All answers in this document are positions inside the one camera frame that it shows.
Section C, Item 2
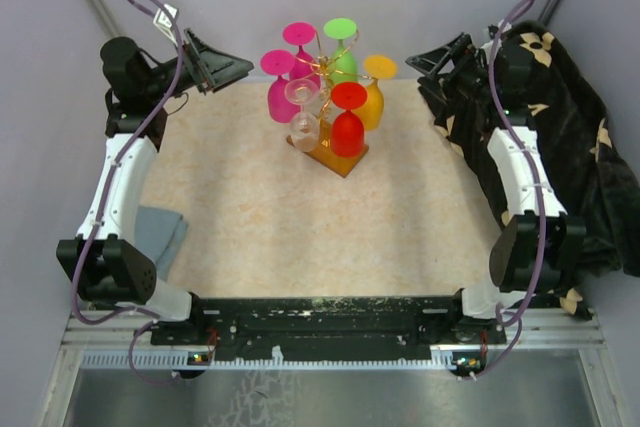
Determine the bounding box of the red plastic wine glass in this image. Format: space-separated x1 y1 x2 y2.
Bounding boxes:
330 82 367 158

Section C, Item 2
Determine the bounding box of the green plastic wine glass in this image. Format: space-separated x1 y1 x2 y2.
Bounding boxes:
323 17 358 85

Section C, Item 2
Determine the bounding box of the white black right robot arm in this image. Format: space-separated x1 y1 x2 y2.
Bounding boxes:
406 33 586 343

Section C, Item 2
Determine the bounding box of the black floral blanket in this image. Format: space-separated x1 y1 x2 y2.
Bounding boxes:
417 20 640 319

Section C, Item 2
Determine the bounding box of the aluminium frame rail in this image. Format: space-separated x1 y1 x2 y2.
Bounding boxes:
37 298 621 426

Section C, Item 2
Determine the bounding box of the clear wine glass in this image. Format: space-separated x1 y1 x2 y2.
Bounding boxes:
285 79 320 153

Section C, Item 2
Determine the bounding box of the magenta plastic wine glass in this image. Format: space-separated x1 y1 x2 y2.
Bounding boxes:
282 22 316 80

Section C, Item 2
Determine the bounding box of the gold wire wine glass rack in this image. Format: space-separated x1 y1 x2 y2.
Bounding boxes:
284 19 396 178

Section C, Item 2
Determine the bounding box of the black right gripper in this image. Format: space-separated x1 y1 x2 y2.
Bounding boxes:
406 33 495 105

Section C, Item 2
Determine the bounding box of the orange plastic wine glass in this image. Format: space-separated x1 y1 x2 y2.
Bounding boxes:
355 54 398 131

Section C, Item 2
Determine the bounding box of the grey blue cloth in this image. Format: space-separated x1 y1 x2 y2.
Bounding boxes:
134 206 188 281

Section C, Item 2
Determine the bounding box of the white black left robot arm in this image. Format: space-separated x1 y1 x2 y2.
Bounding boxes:
56 29 254 344

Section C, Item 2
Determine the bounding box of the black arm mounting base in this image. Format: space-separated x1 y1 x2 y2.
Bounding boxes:
151 295 506 372

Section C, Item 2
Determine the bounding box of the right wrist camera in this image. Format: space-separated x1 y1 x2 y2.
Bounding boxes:
482 21 511 49

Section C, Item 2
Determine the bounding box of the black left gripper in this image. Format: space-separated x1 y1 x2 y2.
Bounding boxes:
142 28 253 102

